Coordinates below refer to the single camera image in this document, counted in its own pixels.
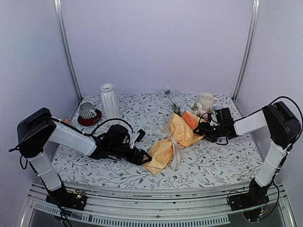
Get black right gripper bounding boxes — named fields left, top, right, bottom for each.
left=193, top=122, right=224, bottom=143

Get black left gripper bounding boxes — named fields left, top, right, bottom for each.
left=110, top=144, right=152, bottom=166

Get orange paper flower bouquet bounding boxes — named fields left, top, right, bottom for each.
left=143, top=86, right=215, bottom=175

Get white printed ribbon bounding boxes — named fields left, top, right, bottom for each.
left=152, top=123, right=181, bottom=171

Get white ribbed ceramic vase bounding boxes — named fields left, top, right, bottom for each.
left=100, top=83, right=120, bottom=120

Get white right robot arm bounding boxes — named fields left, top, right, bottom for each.
left=193, top=101, right=303, bottom=206

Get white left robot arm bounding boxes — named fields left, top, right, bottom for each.
left=14, top=108, right=152, bottom=205

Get cream ceramic mug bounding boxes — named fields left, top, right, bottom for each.
left=199, top=93, right=218, bottom=112

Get dark red saucer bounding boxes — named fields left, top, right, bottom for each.
left=78, top=109, right=102, bottom=126

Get striped black white cup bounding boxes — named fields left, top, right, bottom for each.
left=79, top=102, right=97, bottom=120

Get pink patterned ball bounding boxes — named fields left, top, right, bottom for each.
left=60, top=118, right=71, bottom=125

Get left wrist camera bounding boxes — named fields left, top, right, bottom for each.
left=129, top=129, right=145, bottom=148

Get aluminium front rail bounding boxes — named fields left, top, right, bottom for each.
left=28, top=183, right=296, bottom=227

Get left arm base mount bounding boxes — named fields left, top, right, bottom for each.
left=46, top=186, right=87, bottom=211

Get right aluminium frame post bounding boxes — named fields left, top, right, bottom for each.
left=232, top=0, right=260, bottom=102

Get aluminium frame post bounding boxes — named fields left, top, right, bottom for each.
left=232, top=0, right=260, bottom=102
left=53, top=0, right=82, bottom=101

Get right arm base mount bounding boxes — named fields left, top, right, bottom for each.
left=227, top=184, right=269, bottom=222

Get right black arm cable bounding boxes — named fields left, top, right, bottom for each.
left=269, top=96, right=301, bottom=152

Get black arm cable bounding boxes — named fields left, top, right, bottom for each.
left=8, top=117, right=134, bottom=152
left=269, top=96, right=301, bottom=152

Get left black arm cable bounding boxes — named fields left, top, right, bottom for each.
left=8, top=117, right=134, bottom=152

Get left aluminium frame post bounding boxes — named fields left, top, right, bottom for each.
left=53, top=0, right=82, bottom=101

